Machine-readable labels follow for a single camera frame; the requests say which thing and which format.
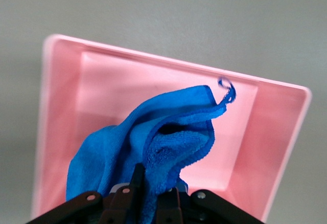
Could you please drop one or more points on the pink plastic box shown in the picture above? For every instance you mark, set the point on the pink plastic box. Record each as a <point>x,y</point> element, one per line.
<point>102,93</point>

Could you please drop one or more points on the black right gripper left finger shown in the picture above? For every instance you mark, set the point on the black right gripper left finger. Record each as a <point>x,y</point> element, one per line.
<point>122,201</point>

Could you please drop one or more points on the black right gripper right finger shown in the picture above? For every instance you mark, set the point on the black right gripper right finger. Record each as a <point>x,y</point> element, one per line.
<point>184,206</point>

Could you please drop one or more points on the blue microfiber cloth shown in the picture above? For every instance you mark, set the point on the blue microfiber cloth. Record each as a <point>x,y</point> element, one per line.
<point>163,137</point>

